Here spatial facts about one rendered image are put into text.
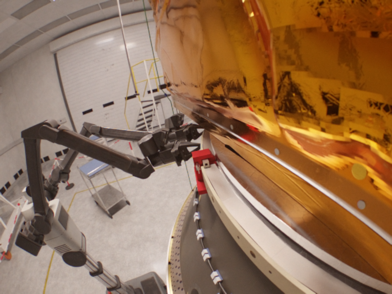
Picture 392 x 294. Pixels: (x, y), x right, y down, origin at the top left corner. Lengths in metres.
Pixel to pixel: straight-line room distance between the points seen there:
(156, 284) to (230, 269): 1.53
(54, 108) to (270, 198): 8.57
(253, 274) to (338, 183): 0.25
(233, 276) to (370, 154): 0.37
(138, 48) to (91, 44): 2.06
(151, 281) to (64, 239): 1.16
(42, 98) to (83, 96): 2.21
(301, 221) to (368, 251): 0.11
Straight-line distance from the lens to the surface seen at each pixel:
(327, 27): 0.17
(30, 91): 9.30
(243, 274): 0.41
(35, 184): 0.72
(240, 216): 0.31
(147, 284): 1.97
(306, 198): 0.27
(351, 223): 0.24
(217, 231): 0.48
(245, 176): 0.34
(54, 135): 0.60
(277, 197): 0.30
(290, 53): 0.17
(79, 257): 1.16
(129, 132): 0.91
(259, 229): 0.29
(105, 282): 1.51
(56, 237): 1.05
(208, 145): 0.56
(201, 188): 0.45
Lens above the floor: 1.94
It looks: 24 degrees down
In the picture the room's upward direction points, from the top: 12 degrees counter-clockwise
